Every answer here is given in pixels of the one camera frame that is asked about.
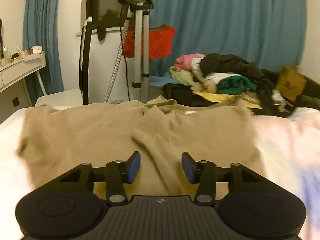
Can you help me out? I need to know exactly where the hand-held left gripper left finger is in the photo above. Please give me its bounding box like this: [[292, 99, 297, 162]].
[[58, 151, 141, 205]]

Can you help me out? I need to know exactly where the white vanity desk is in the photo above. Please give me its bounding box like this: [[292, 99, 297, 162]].
[[0, 50, 47, 111]]

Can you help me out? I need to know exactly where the brown paper bag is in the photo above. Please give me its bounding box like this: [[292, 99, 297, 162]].
[[275, 65, 307, 101]]

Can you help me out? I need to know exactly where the tan hooded sweatshirt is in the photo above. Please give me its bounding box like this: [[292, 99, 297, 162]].
[[15, 99, 263, 198]]

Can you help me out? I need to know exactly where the black and white garment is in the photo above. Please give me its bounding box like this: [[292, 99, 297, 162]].
[[259, 79, 293, 113]]

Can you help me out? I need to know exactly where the pale yellow knitted garment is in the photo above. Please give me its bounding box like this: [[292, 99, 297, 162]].
[[169, 66, 201, 88]]

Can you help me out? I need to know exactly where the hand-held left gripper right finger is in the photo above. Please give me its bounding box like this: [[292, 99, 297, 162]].
[[181, 151, 264, 205]]

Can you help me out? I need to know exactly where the wide blue curtain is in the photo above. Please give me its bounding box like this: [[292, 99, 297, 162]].
[[147, 0, 308, 81]]

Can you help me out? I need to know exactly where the narrow blue curtain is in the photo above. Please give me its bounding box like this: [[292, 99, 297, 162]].
[[22, 0, 66, 106]]

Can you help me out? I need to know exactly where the white low cabinet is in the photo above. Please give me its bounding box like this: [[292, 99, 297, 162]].
[[35, 88, 83, 111]]

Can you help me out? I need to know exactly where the black sofa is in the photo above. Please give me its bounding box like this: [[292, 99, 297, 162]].
[[162, 69, 320, 118]]

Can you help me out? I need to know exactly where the row of cosmetic bottles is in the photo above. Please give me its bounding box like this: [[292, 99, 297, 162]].
[[0, 45, 30, 67]]

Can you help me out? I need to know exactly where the beige plush toy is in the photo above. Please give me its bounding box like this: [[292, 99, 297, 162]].
[[194, 79, 218, 93]]

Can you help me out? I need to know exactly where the white panel with black frame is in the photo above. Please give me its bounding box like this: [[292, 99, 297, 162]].
[[79, 16, 131, 105]]

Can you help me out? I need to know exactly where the bright yellow garment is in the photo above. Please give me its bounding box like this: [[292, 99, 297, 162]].
[[192, 91, 263, 109]]

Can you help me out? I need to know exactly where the green garment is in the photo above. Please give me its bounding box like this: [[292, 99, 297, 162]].
[[216, 76, 258, 96]]

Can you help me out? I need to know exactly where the pink garment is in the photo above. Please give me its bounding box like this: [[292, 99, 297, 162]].
[[175, 53, 207, 72]]

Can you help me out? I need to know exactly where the light blue cloth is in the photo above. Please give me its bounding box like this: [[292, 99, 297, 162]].
[[149, 76, 173, 88]]

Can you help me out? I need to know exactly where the red cloth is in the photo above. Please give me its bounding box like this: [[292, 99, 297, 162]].
[[123, 24, 176, 59]]

